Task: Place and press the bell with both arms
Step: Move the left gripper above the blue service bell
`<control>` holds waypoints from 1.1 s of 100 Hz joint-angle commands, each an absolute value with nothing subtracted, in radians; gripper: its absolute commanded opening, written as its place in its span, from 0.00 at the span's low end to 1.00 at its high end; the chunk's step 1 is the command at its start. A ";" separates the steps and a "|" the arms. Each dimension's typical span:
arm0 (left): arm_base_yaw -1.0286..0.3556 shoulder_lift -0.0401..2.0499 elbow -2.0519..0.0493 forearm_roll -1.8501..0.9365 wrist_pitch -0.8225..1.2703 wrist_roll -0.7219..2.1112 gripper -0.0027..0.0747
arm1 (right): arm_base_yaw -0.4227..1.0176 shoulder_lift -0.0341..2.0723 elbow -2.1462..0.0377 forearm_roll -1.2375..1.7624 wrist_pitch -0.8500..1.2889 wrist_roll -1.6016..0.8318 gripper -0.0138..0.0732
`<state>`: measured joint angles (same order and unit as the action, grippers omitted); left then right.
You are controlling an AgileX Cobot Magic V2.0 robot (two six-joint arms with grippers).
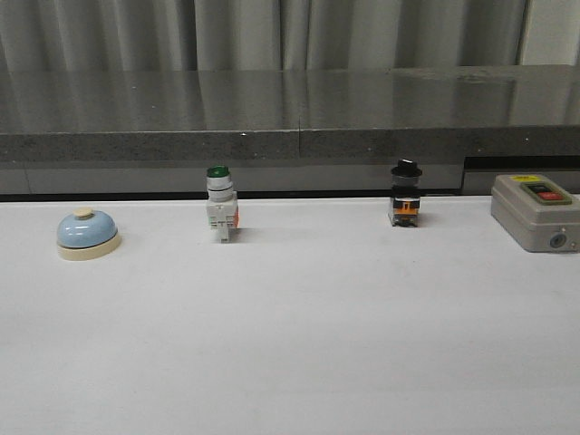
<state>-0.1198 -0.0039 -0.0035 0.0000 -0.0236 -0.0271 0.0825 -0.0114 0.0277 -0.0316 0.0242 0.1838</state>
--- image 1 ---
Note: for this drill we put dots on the grey stone counter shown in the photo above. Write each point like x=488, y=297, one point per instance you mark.
x=121, y=135

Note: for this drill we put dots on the grey on off switch box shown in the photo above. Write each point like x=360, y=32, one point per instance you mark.
x=540, y=215

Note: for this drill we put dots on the green push button switch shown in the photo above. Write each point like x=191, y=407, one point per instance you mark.
x=222, y=208

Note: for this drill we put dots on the grey curtain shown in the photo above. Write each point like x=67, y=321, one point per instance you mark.
x=258, y=35

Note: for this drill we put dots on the black rotary selector switch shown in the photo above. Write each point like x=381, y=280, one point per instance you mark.
x=405, y=195

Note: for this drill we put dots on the blue desk bell cream base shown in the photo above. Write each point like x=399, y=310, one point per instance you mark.
x=86, y=234

